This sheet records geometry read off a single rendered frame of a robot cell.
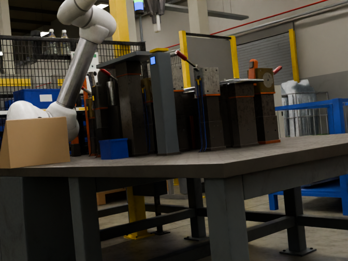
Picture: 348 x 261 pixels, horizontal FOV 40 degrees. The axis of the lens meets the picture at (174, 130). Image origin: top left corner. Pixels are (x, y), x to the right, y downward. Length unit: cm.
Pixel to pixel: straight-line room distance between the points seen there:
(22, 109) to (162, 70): 83
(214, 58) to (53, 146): 401
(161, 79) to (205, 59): 399
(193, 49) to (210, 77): 382
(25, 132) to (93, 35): 62
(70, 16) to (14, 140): 67
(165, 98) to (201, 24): 856
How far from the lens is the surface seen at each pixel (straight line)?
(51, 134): 239
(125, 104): 226
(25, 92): 318
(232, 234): 136
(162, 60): 206
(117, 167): 163
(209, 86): 207
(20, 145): 234
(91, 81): 297
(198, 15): 1056
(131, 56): 215
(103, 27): 257
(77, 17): 249
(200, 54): 596
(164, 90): 204
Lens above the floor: 79
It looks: level
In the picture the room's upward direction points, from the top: 5 degrees counter-clockwise
